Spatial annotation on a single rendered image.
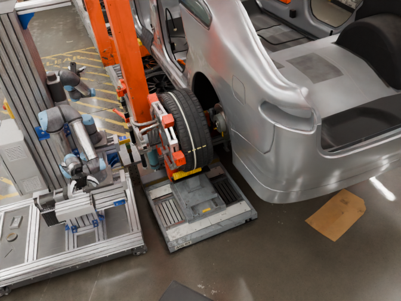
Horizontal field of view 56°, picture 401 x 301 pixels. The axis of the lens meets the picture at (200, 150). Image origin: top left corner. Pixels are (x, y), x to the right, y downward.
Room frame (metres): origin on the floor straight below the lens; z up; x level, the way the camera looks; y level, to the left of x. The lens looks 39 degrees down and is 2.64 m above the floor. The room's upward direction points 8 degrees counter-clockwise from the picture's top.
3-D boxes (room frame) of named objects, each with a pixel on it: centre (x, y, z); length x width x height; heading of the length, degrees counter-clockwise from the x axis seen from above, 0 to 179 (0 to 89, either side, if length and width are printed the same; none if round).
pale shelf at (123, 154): (2.89, 0.69, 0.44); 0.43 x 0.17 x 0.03; 18
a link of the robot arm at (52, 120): (2.06, 0.91, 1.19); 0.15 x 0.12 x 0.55; 116
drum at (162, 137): (2.45, 0.34, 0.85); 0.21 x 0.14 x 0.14; 108
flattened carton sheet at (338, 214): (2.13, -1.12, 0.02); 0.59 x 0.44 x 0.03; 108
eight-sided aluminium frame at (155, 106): (2.47, 0.27, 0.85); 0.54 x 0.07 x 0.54; 18
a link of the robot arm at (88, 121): (2.61, 0.89, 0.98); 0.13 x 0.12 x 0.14; 87
